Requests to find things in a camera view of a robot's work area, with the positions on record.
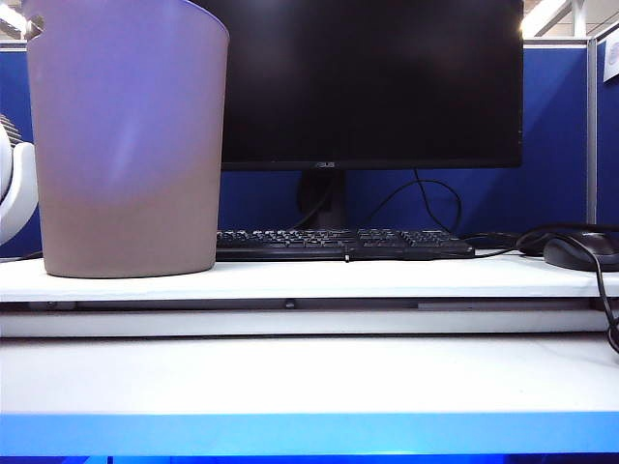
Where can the black monitor stand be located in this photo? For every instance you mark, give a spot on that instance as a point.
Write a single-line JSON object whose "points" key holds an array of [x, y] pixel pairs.
{"points": [[333, 198]]}

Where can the white flat board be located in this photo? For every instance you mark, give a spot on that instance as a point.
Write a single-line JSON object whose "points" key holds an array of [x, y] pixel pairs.
{"points": [[290, 280]]}

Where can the black Logitech keyboard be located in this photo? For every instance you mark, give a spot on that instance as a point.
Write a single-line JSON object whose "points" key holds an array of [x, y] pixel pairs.
{"points": [[411, 246]]}

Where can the black ASUS computer monitor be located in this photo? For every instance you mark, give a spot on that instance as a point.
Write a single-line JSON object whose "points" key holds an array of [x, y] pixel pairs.
{"points": [[362, 82]]}

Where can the black grey Logitech mouse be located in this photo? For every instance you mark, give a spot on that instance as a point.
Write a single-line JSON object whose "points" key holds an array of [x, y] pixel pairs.
{"points": [[575, 253]]}

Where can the white desk fan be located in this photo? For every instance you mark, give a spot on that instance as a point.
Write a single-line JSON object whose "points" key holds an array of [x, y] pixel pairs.
{"points": [[21, 186]]}

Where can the ceiling light panel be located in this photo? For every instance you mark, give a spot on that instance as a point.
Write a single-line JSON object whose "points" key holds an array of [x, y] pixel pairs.
{"points": [[12, 21], [549, 14]]}

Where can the white paper sheet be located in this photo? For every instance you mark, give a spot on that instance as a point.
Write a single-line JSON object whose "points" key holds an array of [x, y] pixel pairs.
{"points": [[611, 60]]}

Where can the grey partition post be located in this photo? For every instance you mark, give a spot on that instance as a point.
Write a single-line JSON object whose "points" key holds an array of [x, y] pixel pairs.
{"points": [[592, 145]]}

